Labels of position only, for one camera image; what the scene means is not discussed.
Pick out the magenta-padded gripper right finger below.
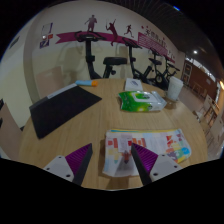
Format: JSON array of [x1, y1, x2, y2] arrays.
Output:
[[130, 143, 183, 186]]

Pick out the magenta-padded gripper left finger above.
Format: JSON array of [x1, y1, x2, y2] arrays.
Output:
[[43, 143, 94, 186]]

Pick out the colourful printed towel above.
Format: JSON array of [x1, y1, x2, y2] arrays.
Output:
[[102, 128, 193, 178]]

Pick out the black flat mat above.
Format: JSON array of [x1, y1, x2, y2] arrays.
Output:
[[28, 84, 103, 140]]

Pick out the green wet wipes pack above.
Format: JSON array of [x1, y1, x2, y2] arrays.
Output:
[[118, 90, 168, 113]]

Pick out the group of wooden chairs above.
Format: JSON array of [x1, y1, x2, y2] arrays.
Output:
[[193, 79, 224, 158]]

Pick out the wooden chair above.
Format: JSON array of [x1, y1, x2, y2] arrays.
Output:
[[34, 65, 66, 100]]

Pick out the white flat box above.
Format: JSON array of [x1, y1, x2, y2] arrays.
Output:
[[124, 77, 144, 92]]

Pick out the blue and orange tube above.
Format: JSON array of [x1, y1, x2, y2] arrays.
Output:
[[74, 79, 100, 88]]

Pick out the black exercise bike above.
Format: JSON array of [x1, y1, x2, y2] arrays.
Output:
[[121, 37, 154, 84], [163, 54, 181, 81], [148, 48, 172, 90], [74, 31, 129, 80]]

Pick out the wall poster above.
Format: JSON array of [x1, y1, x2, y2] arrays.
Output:
[[39, 22, 54, 50]]

